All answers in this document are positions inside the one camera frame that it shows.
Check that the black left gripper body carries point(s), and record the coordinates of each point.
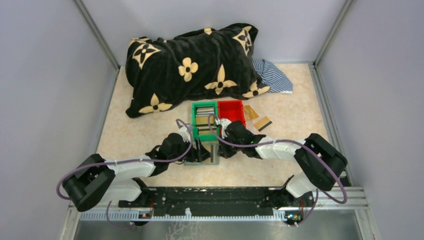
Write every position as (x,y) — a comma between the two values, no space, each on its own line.
(194,155)

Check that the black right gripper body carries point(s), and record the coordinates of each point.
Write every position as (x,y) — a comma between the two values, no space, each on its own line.
(229,151)

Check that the mint green card holder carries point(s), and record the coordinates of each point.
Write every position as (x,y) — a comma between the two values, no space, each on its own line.
(212,147)

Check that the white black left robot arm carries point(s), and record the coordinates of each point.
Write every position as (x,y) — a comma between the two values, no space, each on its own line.
(98,181)

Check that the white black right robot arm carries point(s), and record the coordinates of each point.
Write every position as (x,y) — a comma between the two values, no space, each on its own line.
(321,164)

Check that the gold patterned card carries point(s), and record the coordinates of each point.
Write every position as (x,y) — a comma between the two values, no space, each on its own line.
(249,113)

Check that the gold card with stripe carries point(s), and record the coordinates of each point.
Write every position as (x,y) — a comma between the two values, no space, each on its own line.
(262,123)

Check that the stack of cards in bin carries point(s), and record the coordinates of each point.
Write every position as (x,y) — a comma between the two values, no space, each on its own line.
(202,120)

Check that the red plastic bin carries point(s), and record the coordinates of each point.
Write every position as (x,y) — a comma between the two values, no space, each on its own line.
(232,110)

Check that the green plastic bin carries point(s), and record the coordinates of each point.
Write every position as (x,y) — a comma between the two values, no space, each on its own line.
(214,130)

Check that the blue white striped cloth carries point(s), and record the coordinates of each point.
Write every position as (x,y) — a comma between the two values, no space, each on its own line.
(273,77)

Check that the black floral blanket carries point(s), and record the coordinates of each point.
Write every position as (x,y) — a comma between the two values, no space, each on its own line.
(203,64)

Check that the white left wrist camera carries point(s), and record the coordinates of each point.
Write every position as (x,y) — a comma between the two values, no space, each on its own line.
(184,130)

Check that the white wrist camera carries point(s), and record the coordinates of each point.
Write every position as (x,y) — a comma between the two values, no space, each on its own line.
(184,130)
(223,124)

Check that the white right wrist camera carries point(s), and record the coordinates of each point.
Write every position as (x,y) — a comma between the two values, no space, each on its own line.
(223,124)

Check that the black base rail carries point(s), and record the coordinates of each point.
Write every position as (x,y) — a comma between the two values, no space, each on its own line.
(216,202)

